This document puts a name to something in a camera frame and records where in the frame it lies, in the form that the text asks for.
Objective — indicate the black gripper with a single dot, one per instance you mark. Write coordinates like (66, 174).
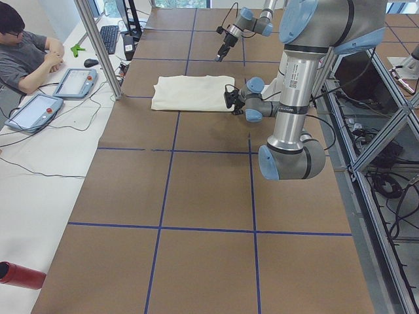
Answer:
(238, 105)
(227, 42)

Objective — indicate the cream long-sleeve cat shirt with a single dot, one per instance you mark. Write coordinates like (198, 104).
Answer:
(186, 93)

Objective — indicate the second grey robot base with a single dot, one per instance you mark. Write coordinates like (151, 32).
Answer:
(405, 68)

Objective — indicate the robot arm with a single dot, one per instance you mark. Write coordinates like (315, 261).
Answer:
(308, 30)
(245, 21)

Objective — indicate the black label box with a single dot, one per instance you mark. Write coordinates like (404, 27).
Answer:
(129, 47)

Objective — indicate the black keyboard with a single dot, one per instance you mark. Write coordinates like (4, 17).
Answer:
(109, 36)

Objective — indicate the black computer mouse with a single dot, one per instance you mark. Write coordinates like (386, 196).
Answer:
(90, 63)

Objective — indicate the green plastic object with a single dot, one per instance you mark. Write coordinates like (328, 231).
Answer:
(76, 49)

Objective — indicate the far teach pendant tablet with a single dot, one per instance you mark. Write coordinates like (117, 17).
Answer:
(76, 83)

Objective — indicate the teach pendant tablet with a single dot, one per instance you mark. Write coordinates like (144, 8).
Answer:
(38, 112)
(76, 83)

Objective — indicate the seated person grey shirt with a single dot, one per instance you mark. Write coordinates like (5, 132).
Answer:
(26, 58)

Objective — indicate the near teach pendant tablet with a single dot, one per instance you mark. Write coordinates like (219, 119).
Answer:
(38, 112)

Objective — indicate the red bottle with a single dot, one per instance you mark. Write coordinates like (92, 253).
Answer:
(20, 276)

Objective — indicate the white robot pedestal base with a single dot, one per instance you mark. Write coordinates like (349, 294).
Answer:
(271, 90)

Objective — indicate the aluminium frame post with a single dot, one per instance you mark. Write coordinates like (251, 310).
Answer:
(93, 33)

